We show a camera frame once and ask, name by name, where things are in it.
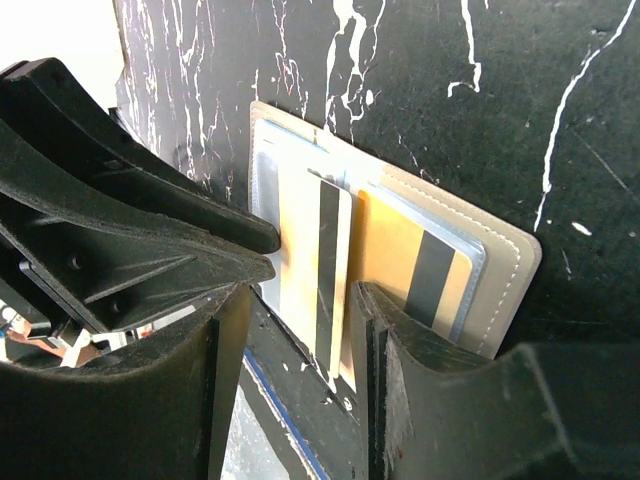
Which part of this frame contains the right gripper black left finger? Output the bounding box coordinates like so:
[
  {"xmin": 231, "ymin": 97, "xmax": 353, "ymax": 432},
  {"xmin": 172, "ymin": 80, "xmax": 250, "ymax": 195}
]
[{"xmin": 1, "ymin": 285, "xmax": 250, "ymax": 479}]

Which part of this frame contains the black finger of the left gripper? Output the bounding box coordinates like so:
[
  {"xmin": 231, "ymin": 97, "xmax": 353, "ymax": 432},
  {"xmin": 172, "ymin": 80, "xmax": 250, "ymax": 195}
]
[
  {"xmin": 1, "ymin": 126, "xmax": 275, "ymax": 333},
  {"xmin": 1, "ymin": 58, "xmax": 280, "ymax": 254}
]

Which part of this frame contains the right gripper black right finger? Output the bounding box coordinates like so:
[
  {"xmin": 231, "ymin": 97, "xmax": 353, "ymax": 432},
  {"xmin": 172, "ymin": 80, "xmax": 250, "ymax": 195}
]
[{"xmin": 349, "ymin": 281, "xmax": 639, "ymax": 479}]

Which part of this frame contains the gold card black stripe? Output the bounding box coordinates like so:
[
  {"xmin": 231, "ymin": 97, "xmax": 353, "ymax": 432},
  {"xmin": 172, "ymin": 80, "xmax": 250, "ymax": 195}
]
[{"xmin": 278, "ymin": 170, "xmax": 353, "ymax": 378}]

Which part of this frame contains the grey leather card holder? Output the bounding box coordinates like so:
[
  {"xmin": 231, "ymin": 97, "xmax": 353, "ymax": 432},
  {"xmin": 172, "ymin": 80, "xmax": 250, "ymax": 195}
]
[{"xmin": 248, "ymin": 100, "xmax": 543, "ymax": 361}]

